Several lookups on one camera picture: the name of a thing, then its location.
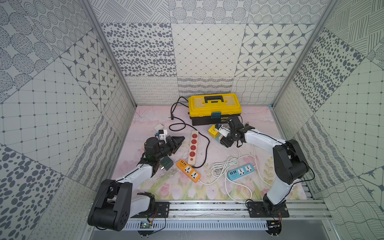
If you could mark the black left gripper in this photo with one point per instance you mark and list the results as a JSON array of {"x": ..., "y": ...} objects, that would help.
[{"x": 169, "y": 144}]

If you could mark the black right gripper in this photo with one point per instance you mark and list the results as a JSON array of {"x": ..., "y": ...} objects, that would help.
[{"x": 225, "y": 142}]

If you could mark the cream power strip red sockets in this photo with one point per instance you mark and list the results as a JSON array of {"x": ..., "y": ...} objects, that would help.
[{"x": 193, "y": 148}]

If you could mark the dark green dragon cube adapter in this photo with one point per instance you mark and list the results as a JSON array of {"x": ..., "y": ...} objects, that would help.
[{"x": 166, "y": 163}]

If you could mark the white charger adapter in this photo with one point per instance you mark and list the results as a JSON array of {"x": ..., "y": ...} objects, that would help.
[{"x": 158, "y": 127}]

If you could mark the yellow cube socket adapter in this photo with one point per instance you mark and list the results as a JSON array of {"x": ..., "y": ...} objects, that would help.
[{"x": 213, "y": 132}]

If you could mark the orange USB power strip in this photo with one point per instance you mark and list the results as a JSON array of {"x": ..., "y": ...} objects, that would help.
[{"x": 190, "y": 172}]

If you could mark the teal USB power strip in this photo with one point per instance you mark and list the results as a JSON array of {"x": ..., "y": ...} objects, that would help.
[{"x": 240, "y": 172}]

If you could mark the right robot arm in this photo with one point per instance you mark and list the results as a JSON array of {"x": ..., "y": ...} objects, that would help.
[{"x": 289, "y": 162}]

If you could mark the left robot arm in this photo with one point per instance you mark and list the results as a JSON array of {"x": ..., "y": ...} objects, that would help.
[{"x": 115, "y": 201}]

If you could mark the yellow black toolbox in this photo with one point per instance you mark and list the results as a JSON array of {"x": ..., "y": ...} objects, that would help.
[{"x": 213, "y": 109}]

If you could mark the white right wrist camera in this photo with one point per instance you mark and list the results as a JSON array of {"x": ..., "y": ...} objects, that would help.
[{"x": 223, "y": 131}]

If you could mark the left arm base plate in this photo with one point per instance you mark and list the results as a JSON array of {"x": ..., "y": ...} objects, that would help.
[{"x": 158, "y": 210}]

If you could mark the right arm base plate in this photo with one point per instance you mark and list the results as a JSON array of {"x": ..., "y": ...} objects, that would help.
[{"x": 264, "y": 210}]

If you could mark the aluminium mounting rail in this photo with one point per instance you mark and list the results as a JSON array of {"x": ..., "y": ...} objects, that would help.
[{"x": 298, "y": 210}]

